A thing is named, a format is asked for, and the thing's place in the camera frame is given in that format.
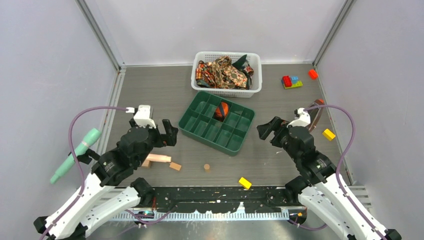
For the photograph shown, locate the floral patterned tie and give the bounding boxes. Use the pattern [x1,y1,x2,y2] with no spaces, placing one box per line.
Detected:
[194,56,254,90]

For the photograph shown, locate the orange navy striped tie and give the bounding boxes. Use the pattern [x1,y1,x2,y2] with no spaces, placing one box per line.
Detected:
[213,101,230,122]

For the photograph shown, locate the white plastic basket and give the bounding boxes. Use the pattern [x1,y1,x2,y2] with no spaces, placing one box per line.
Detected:
[191,51,263,98]

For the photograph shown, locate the yellow toy brick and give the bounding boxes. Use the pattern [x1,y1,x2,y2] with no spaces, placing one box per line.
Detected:
[322,128,336,141]
[238,177,252,190]

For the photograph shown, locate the small wooden cube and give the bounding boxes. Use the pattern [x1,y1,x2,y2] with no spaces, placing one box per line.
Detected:
[141,159,152,168]

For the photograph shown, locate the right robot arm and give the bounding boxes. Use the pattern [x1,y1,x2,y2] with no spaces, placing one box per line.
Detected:
[256,116,402,240]

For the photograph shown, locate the brown wooden metronome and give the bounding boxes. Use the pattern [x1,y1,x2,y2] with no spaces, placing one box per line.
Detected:
[307,99,325,132]

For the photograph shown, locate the green compartment tray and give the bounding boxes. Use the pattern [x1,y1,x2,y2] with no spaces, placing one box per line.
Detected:
[178,91,256,157]

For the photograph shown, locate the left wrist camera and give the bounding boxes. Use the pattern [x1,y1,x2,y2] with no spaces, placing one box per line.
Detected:
[126,104,157,129]

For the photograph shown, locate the small round wooden disc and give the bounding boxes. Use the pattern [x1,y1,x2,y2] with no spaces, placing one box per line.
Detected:
[203,164,211,173]

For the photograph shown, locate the dark green tie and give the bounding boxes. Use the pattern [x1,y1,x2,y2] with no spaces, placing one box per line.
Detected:
[232,54,248,69]

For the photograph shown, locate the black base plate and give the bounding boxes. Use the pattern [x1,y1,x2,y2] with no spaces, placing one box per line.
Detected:
[136,186,302,214]

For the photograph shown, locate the mint green microphone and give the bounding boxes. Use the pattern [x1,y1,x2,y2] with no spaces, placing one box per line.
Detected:
[49,128,101,185]

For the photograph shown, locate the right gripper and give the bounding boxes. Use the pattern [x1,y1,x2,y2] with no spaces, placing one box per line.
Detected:
[256,115,300,162]

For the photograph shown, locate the wooden cylinder peg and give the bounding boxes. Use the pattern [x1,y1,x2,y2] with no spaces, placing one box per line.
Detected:
[146,153,172,163]

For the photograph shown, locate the stacked lego bricks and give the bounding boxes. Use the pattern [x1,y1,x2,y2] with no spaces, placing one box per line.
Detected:
[281,75,303,89]

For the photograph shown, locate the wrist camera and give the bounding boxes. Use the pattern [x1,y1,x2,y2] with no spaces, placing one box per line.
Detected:
[287,107,311,128]
[126,104,157,129]

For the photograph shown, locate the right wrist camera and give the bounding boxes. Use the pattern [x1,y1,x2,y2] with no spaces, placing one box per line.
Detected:
[287,107,311,128]

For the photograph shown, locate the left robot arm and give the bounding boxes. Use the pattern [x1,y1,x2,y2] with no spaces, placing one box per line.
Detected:
[33,119,179,240]

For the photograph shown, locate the small wooden block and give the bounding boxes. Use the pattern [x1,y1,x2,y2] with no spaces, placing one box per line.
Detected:
[169,162,182,171]

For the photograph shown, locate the red toy brick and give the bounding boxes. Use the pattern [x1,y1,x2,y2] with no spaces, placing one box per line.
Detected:
[308,69,319,80]

